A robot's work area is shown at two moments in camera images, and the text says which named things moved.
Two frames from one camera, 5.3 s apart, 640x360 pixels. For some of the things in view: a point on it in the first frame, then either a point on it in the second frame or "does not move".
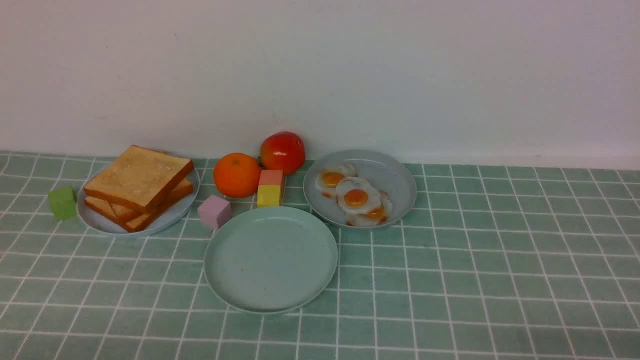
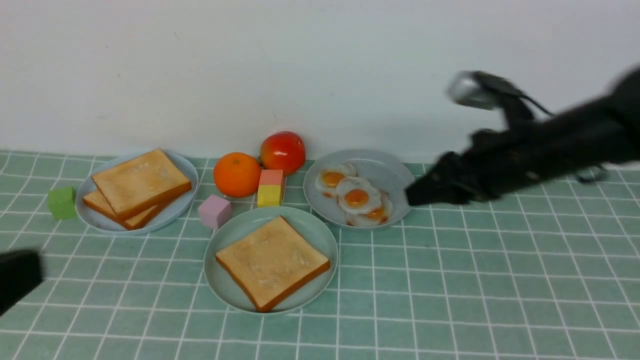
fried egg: [376, 216] does not move
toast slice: [140, 221] → [141, 182]
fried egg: [355, 196] does not move
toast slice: [140, 178] → [272, 261]
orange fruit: [236, 175] does not move
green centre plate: [270, 260] does not move
